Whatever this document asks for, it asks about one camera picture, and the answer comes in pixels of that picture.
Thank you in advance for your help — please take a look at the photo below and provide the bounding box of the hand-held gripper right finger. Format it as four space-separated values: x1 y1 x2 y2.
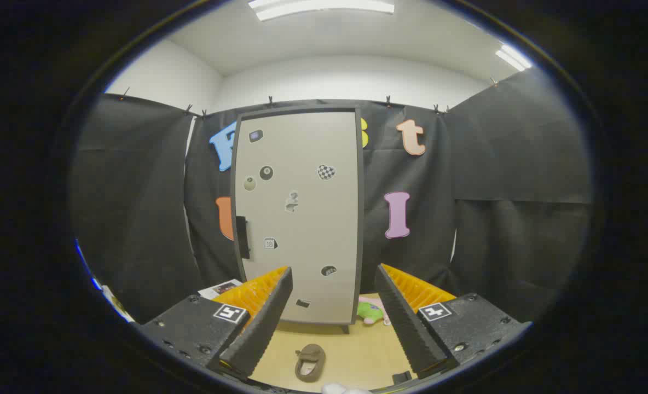
374 263 533 380

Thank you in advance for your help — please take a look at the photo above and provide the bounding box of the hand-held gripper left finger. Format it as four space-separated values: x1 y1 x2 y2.
138 266 293 381

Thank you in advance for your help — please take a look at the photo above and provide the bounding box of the brown fuzzy shoe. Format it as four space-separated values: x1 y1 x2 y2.
294 344 326 383

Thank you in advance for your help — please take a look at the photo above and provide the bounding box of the black door handle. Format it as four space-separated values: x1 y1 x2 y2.
235 216 251 259

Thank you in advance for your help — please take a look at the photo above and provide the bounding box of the light grey shoe cabinet door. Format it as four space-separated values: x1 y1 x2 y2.
235 111 360 325

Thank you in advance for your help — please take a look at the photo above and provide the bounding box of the grey shoe cabinet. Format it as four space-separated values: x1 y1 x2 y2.
230 104 366 334

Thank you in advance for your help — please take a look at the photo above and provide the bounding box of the pink and green plush toy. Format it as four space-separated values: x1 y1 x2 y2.
357 297 391 327

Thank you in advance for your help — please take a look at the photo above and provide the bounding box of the white cluttered device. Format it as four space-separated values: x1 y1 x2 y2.
101 285 136 323

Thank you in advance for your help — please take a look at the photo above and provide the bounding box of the tablet with lit screen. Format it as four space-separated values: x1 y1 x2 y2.
74 239 103 291

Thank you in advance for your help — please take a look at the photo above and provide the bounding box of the black backdrop cloth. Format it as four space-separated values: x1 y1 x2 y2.
72 68 595 323

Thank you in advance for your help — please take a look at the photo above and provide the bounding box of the long ceiling light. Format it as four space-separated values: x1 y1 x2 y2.
247 0 396 22
495 44 533 72

